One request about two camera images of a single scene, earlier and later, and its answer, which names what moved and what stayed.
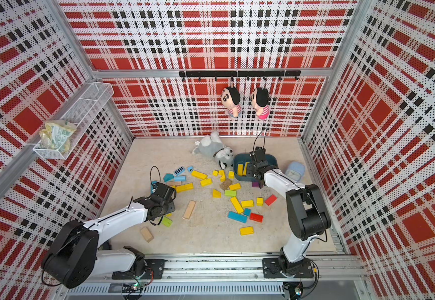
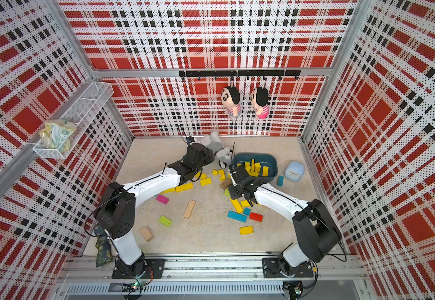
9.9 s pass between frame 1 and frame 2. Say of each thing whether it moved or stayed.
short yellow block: stayed
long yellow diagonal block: stayed
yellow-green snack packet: stayed
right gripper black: moved
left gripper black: moved
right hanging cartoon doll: stayed
